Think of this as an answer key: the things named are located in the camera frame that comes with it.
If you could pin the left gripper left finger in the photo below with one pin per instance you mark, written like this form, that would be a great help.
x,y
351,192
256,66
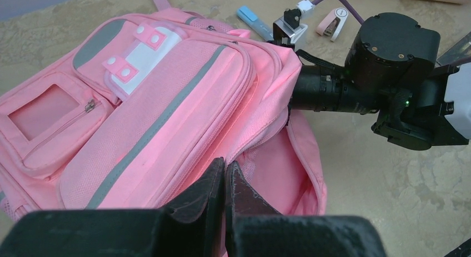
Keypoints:
x,y
192,221

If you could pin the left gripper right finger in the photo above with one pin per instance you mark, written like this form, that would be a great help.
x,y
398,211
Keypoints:
x,y
249,227

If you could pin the pink mini stapler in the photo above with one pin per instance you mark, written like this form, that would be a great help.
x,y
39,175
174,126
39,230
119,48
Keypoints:
x,y
333,23

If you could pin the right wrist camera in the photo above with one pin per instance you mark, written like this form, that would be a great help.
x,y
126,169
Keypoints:
x,y
288,29

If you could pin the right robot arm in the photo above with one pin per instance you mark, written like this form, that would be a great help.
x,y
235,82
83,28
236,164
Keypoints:
x,y
391,71

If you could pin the pink backpack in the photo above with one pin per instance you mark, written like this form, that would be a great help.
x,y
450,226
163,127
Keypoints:
x,y
137,112

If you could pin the blue highlighter pen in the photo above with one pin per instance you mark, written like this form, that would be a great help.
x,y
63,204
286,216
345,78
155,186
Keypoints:
x,y
255,23

